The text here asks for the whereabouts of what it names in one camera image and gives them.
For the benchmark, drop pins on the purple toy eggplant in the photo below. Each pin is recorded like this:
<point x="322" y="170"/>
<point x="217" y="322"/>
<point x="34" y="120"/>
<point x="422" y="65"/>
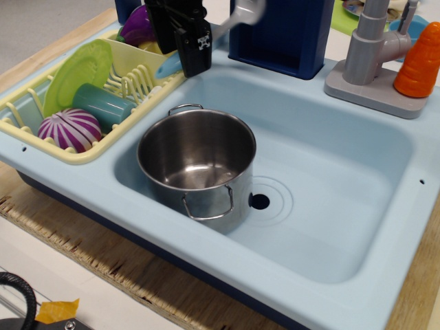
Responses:
<point x="137" y="29"/>

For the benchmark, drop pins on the stainless steel pot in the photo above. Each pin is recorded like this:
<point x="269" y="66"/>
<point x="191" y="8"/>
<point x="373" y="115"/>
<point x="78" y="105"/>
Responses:
<point x="199" y="162"/>

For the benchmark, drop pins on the yellow dish rack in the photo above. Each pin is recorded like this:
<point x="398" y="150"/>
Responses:
<point x="132" y="77"/>

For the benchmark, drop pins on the green plastic plate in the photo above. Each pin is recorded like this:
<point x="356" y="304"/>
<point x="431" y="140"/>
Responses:
<point x="89" y="64"/>

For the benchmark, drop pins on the yellow tape piece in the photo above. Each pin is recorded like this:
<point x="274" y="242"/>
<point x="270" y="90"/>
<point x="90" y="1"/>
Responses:
<point x="51" y="312"/>

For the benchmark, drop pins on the grey toy faucet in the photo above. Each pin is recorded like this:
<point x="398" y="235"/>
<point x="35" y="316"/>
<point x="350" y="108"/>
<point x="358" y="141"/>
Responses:
<point x="360" y="78"/>

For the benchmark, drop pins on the dark blue water tank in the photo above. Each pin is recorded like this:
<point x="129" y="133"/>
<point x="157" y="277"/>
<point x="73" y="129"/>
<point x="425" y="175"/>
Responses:
<point x="290" y="38"/>

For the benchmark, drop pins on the grey ladle blue handle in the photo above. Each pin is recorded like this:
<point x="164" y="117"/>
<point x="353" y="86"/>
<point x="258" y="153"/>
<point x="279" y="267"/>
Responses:
<point x="244" y="12"/>

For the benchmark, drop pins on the blue bowl in background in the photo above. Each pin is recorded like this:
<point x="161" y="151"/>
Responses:
<point x="417" y="25"/>

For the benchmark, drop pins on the purple white toy onion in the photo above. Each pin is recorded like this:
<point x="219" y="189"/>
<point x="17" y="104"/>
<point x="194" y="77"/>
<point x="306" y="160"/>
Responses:
<point x="71" y="128"/>

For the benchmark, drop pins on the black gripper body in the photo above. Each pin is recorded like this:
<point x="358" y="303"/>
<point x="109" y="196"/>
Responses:
<point x="177" y="12"/>

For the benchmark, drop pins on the orange toy carrot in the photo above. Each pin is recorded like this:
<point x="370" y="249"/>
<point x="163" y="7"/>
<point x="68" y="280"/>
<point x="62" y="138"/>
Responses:
<point x="418" y="74"/>

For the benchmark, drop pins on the dark blue corner post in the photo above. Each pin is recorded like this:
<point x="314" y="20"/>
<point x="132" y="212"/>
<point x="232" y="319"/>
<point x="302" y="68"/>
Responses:
<point x="124" y="8"/>

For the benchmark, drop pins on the black metal bracket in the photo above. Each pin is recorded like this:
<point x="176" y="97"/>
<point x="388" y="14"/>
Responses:
<point x="18" y="323"/>

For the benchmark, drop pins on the teal plastic cup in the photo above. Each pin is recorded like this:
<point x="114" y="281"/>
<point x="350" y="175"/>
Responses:
<point x="106" y="107"/>

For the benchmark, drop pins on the green mat in background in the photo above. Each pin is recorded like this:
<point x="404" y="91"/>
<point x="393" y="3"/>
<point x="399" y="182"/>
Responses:
<point x="342" y="20"/>

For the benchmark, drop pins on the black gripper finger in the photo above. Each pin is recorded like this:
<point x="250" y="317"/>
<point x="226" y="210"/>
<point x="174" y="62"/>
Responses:
<point x="194" y="46"/>
<point x="162" y="28"/>

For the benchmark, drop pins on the light blue toy sink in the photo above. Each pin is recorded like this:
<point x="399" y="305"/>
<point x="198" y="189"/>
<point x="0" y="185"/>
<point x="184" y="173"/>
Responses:
<point x="351" y="189"/>

